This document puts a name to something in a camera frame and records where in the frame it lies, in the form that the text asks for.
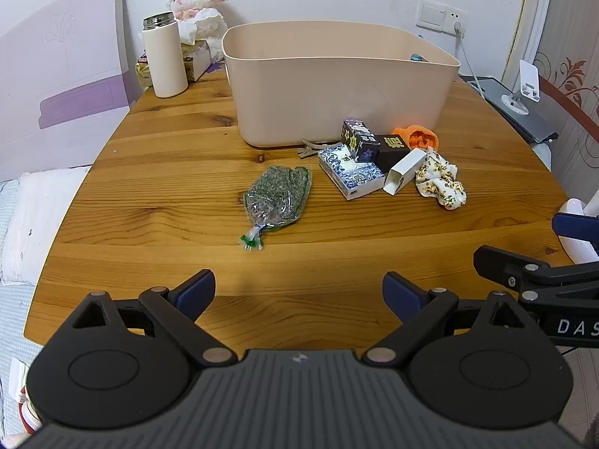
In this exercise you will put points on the beige plastic storage bin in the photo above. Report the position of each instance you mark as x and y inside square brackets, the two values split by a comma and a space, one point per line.
[327, 93]

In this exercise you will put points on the grey laptop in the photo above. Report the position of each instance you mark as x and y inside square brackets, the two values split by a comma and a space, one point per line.
[529, 119]

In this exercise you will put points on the clear bag of dried herbs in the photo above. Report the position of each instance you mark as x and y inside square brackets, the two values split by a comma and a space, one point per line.
[278, 194]

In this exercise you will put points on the white wall switch socket panel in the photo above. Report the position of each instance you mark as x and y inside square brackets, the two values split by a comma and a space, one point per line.
[437, 15]

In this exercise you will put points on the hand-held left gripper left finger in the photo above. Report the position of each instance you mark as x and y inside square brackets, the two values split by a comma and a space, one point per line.
[195, 291]

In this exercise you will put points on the tissue box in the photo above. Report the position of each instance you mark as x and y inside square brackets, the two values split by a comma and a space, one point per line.
[196, 61]

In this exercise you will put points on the red and white packet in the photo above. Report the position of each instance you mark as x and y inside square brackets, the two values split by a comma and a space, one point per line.
[27, 414]

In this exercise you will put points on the orange plastic toy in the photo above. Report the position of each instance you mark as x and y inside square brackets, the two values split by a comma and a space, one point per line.
[421, 136]

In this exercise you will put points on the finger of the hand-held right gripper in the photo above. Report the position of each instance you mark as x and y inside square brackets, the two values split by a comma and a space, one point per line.
[578, 225]
[500, 264]

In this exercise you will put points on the blue and white patterned box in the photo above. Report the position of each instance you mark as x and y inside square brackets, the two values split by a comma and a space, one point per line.
[351, 181]

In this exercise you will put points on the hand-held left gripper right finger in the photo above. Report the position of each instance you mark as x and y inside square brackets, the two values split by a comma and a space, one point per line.
[403, 293]

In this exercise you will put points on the white pillow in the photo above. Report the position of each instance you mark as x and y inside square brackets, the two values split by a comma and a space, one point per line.
[37, 215]

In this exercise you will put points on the brown hair clip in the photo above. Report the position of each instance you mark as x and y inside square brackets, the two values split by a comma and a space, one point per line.
[310, 148]

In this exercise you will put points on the white thermos bottle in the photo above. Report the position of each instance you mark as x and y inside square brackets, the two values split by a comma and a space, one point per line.
[164, 56]

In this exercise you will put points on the yellow foil packet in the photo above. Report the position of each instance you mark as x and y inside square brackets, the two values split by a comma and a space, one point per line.
[142, 71]

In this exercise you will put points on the floral fabric scrunchie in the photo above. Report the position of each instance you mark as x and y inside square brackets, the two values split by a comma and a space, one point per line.
[440, 182]

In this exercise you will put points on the light blue bed sheet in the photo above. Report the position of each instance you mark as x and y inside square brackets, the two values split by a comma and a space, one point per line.
[11, 318]

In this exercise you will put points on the black and purple small box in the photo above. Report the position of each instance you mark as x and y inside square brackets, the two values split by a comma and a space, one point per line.
[358, 142]

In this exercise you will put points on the black box with gold print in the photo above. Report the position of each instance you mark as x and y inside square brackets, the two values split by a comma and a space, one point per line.
[393, 149]

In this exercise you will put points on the white rounded object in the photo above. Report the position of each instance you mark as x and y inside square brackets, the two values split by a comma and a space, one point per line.
[573, 206]

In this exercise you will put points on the white and purple headboard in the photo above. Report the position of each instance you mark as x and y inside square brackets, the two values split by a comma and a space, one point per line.
[61, 65]

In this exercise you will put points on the white phone stand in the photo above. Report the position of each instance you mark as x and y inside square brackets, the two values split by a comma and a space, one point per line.
[528, 79]

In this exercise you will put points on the small white open box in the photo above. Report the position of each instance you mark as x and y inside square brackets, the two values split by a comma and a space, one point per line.
[403, 172]

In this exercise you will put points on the teal item inside bin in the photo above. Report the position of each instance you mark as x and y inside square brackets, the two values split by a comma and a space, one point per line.
[418, 57]

